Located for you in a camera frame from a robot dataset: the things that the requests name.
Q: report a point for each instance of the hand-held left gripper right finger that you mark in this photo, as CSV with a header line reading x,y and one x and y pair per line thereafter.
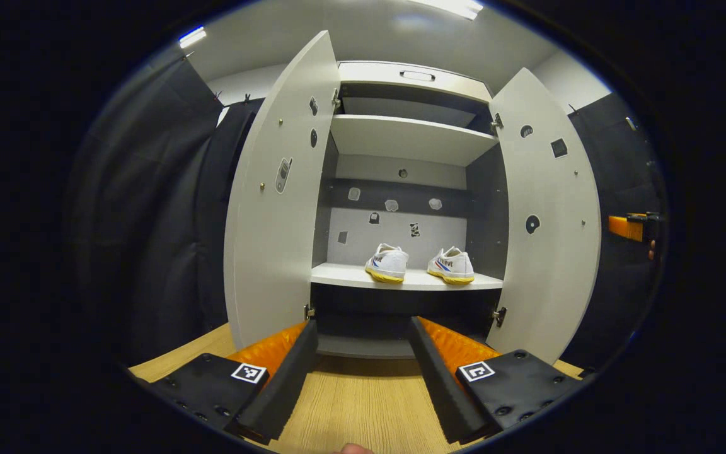
x,y
435,378

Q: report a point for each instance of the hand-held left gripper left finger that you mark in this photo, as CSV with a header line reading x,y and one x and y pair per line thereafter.
x,y
287,381

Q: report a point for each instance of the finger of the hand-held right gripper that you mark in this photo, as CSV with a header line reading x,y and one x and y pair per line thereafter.
x,y
624,228

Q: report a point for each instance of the white cabinet door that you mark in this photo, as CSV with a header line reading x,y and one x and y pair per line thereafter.
x,y
552,284
268,252

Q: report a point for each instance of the white canvas shoe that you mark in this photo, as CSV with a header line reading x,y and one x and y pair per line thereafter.
x,y
389,261
454,263

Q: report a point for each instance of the white grey shoe cabinet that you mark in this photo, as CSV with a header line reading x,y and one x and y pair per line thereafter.
x,y
410,135

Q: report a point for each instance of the black backdrop cloth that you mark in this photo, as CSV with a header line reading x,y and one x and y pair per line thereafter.
x,y
142,221

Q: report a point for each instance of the ceiling light panel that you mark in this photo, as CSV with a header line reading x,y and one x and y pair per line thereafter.
x,y
192,36
451,6

